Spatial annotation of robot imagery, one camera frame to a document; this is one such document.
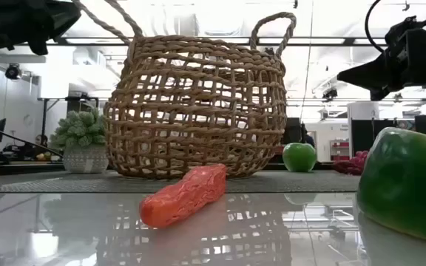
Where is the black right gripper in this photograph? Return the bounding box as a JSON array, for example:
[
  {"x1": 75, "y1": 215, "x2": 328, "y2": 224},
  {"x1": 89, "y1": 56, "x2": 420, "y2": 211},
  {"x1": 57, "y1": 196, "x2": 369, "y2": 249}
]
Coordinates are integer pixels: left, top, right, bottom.
[{"x1": 337, "y1": 20, "x2": 426, "y2": 102}]

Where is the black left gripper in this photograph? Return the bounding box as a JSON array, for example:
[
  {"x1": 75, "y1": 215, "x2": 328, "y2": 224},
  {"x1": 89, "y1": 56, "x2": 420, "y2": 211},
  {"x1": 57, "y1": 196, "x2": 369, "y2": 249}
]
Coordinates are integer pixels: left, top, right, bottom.
[{"x1": 0, "y1": 0, "x2": 82, "y2": 56}]

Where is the red grape bunch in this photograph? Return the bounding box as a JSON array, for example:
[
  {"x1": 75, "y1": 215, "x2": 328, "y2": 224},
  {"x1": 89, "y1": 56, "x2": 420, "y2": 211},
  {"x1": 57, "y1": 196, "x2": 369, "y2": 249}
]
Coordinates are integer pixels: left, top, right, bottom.
[{"x1": 333, "y1": 150, "x2": 369, "y2": 176}]

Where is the green apple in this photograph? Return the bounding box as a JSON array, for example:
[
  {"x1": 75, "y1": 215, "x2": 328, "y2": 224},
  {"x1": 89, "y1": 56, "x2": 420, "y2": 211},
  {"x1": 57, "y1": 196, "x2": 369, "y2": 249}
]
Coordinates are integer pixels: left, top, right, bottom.
[{"x1": 282, "y1": 142, "x2": 318, "y2": 174}]

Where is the watermelon slice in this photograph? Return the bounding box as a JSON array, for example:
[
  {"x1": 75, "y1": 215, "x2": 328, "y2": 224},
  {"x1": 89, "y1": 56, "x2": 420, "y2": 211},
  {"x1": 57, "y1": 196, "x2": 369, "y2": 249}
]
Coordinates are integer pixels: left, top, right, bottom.
[{"x1": 356, "y1": 126, "x2": 426, "y2": 248}]

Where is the red chili pepper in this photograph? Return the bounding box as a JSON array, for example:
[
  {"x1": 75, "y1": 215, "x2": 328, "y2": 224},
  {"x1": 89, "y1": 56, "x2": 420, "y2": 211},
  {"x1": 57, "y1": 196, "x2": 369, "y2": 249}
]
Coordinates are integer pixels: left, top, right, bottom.
[{"x1": 139, "y1": 163, "x2": 228, "y2": 228}]

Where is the person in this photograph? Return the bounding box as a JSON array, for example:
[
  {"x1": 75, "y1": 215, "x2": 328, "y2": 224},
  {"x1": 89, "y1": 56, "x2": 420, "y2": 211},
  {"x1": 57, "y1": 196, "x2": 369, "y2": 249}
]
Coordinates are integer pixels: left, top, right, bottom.
[
  {"x1": 34, "y1": 134, "x2": 50, "y2": 149},
  {"x1": 300, "y1": 125, "x2": 316, "y2": 149}
]

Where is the black monitor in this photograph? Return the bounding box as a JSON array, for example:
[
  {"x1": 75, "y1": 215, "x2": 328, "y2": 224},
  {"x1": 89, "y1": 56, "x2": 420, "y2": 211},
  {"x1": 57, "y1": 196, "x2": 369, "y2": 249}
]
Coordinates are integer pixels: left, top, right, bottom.
[{"x1": 282, "y1": 117, "x2": 302, "y2": 145}]

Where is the green grape bunch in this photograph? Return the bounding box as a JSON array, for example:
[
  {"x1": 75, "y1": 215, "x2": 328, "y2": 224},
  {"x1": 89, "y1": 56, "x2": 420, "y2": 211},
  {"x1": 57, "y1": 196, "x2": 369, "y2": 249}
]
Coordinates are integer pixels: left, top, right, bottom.
[{"x1": 49, "y1": 108, "x2": 109, "y2": 174}]

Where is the dark grey woven placemat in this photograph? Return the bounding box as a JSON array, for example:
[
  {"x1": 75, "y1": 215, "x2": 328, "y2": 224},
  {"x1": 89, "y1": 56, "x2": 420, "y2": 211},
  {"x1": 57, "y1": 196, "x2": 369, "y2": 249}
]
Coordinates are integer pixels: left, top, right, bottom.
[{"x1": 0, "y1": 169, "x2": 362, "y2": 194}]

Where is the black ceiling-hung camera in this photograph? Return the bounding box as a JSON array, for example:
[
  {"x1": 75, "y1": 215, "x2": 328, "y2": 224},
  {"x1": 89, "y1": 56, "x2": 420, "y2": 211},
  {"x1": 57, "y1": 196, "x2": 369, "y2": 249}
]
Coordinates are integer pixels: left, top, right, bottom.
[{"x1": 4, "y1": 63, "x2": 23, "y2": 81}]

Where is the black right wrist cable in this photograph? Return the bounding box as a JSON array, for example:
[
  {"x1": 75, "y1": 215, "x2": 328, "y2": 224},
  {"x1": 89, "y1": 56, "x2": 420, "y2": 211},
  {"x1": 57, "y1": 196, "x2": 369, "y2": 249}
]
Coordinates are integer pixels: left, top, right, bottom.
[{"x1": 364, "y1": 0, "x2": 385, "y2": 53}]

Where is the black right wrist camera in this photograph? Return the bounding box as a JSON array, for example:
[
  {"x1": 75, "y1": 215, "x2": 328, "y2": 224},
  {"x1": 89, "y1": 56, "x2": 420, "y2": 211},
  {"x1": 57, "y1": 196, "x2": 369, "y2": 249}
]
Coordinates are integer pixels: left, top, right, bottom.
[{"x1": 384, "y1": 15, "x2": 419, "y2": 44}]

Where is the woven wicker basket with handles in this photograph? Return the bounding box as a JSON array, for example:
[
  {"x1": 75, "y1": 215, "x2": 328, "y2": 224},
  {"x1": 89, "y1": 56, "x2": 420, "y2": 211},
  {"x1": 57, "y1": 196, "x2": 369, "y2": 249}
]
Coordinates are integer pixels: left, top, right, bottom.
[{"x1": 72, "y1": 0, "x2": 297, "y2": 181}]

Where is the black table frame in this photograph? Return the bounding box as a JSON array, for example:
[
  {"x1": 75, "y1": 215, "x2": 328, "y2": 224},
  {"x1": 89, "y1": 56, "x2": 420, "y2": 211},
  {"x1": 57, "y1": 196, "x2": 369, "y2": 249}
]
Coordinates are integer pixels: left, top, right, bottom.
[{"x1": 0, "y1": 161, "x2": 334, "y2": 177}]

